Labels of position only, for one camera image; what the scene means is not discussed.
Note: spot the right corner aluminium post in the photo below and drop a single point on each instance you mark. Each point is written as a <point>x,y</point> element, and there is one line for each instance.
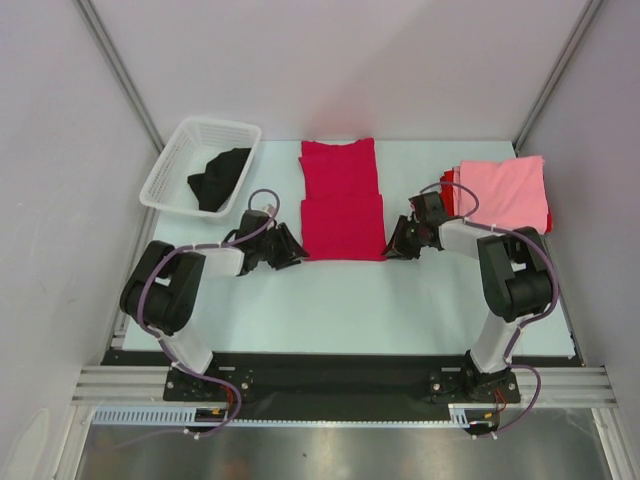
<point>568,52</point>

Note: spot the black t shirt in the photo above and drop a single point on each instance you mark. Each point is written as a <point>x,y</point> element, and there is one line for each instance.
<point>214,186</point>

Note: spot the corner aluminium post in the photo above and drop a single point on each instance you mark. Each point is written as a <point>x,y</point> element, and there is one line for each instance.
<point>115,63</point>
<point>568,52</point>

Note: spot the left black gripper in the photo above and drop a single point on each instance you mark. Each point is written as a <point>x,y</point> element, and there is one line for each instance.
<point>291,251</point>

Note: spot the left corner aluminium post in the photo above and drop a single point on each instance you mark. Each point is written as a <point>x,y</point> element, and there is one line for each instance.
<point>115,63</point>

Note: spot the white plastic basket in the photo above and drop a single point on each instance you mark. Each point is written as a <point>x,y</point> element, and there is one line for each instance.
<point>195,142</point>

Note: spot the aluminium frame rail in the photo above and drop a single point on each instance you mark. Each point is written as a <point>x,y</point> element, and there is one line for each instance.
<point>581,387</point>

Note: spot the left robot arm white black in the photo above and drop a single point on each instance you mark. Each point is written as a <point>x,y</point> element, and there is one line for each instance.
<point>161,292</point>

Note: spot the pink folded t shirt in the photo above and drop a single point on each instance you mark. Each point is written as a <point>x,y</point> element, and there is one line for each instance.
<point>509,194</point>

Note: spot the white slotted cable duct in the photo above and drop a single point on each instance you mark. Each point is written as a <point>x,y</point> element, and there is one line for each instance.
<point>183,417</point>

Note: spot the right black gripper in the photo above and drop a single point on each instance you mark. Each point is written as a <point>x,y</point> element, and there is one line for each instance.
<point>408,236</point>

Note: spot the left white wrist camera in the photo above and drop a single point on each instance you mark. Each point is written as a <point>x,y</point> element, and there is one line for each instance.
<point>270,210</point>

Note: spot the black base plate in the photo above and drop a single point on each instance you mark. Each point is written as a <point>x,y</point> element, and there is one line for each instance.
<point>341,388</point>

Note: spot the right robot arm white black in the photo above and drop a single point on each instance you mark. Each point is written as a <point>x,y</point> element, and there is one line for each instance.
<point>519,283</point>

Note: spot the magenta t shirt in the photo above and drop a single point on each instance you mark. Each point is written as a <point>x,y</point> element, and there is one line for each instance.
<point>342,214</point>

